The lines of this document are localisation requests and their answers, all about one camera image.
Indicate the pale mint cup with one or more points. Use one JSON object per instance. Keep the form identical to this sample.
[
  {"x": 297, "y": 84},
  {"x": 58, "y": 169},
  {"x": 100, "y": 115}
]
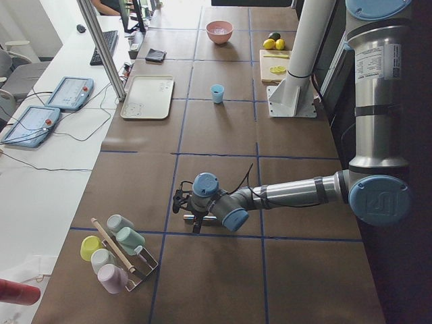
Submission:
[{"x": 102, "y": 257}]

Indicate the blue teach pendant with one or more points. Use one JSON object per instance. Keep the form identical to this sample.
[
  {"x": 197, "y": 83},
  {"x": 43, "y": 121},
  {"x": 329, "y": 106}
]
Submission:
[
  {"x": 32, "y": 127},
  {"x": 71, "y": 93}
]

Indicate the white pillar with base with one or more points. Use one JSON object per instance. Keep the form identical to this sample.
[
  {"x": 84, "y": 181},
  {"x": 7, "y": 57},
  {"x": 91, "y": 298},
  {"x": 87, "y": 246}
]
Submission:
[{"x": 293, "y": 97}]

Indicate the computer mouse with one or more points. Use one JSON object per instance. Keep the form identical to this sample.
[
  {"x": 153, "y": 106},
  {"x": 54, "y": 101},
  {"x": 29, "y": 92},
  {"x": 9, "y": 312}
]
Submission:
[{"x": 80, "y": 28}]

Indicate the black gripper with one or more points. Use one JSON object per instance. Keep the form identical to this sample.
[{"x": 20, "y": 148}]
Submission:
[{"x": 198, "y": 215}]

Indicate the pink cup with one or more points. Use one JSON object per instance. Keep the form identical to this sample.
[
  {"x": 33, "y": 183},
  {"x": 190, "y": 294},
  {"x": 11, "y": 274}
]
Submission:
[{"x": 112, "y": 278}]

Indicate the yellow cup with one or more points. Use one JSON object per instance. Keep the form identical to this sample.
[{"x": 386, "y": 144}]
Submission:
[{"x": 88, "y": 246}]

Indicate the aluminium frame post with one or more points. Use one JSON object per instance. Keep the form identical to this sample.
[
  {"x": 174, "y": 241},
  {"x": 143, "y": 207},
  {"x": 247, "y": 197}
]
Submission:
[{"x": 96, "y": 33}]

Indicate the yellow plastic knife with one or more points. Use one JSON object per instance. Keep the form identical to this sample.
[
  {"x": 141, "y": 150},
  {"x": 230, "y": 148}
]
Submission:
[{"x": 277, "y": 56}]

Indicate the bamboo cutting board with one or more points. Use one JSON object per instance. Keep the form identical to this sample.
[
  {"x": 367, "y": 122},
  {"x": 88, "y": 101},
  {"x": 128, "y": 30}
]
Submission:
[{"x": 266, "y": 63}]

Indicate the light blue cup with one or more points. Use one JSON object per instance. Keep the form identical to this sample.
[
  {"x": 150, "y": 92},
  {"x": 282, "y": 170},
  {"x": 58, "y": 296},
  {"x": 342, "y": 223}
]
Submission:
[{"x": 217, "y": 92}]

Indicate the upper blue teach pendant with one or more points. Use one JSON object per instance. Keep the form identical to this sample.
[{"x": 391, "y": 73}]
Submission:
[{"x": 71, "y": 93}]

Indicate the lower blue teach pendant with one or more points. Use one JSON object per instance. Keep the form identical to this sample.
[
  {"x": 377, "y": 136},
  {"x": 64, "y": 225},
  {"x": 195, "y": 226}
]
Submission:
[{"x": 32, "y": 127}]

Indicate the red bottle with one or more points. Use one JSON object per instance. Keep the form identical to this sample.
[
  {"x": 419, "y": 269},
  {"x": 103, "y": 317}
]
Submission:
[{"x": 19, "y": 293}]

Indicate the cream bear tray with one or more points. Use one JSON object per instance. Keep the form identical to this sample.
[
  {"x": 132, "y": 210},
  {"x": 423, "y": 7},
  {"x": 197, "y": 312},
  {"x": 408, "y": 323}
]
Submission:
[{"x": 148, "y": 97}]

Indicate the folded grey cloth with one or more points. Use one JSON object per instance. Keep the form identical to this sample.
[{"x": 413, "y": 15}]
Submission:
[{"x": 155, "y": 56}]

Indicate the green cup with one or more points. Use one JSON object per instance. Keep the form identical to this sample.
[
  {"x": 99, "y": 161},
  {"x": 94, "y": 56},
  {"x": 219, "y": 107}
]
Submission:
[{"x": 129, "y": 240}]

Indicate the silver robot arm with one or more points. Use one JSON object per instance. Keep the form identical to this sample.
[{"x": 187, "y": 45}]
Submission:
[{"x": 373, "y": 184}]

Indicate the grey white cup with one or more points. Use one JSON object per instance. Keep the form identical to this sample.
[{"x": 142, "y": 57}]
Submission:
[{"x": 116, "y": 222}]

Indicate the pink bowl of ice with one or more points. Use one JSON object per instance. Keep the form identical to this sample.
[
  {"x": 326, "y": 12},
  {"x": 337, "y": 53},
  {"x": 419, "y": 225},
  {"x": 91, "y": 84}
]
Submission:
[{"x": 219, "y": 31}]

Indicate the yellow lemon slices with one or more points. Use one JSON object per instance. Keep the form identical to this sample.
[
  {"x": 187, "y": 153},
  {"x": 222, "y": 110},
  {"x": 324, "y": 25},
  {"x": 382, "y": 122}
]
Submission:
[{"x": 277, "y": 69}]

